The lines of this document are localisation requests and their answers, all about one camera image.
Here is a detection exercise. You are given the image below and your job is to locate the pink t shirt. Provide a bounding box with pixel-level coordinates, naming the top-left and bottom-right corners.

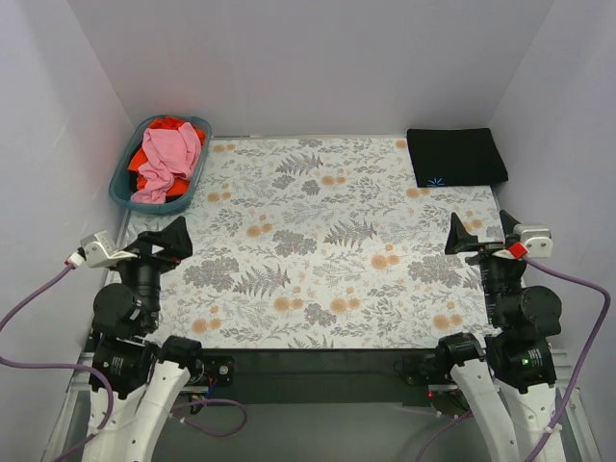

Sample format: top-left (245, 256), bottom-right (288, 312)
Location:
top-left (130, 121), bottom-right (203, 204)

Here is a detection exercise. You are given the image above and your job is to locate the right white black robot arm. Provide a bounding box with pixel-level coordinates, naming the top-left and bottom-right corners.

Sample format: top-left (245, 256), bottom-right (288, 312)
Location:
top-left (435, 212), bottom-right (566, 461)

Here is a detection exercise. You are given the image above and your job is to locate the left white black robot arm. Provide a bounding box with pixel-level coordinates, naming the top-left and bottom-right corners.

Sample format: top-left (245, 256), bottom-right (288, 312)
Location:
top-left (80, 217), bottom-right (205, 461)

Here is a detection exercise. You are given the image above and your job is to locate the orange t shirt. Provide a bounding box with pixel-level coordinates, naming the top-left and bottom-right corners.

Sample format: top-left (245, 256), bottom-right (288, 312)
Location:
top-left (126, 116), bottom-right (204, 199)

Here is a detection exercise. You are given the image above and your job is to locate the teal plastic basket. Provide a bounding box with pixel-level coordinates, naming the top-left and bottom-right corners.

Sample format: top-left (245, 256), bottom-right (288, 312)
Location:
top-left (108, 115), bottom-right (212, 216)

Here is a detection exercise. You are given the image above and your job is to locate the folded black t shirt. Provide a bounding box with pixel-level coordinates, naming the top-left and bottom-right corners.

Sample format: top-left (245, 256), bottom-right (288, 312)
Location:
top-left (406, 128), bottom-right (508, 189)

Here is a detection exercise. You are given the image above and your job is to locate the floral table mat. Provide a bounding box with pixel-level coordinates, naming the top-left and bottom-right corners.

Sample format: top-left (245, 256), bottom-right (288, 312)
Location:
top-left (150, 138), bottom-right (502, 348)

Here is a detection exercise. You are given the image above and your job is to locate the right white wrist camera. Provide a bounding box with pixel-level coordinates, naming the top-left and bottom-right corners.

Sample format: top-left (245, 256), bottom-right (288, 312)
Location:
top-left (507, 223), bottom-right (553, 260)

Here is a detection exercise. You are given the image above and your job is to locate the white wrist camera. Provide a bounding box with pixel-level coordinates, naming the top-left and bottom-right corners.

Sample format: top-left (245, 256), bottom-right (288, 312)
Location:
top-left (64, 230), bottom-right (134, 269)
top-left (507, 223), bottom-right (553, 260)

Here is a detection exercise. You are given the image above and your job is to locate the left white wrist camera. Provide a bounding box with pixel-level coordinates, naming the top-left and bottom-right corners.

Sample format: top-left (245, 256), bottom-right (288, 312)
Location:
top-left (64, 230), bottom-right (134, 269)

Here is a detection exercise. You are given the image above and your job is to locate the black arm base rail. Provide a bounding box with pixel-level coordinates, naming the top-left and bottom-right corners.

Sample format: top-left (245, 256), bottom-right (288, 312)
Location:
top-left (186, 348), bottom-right (453, 405)

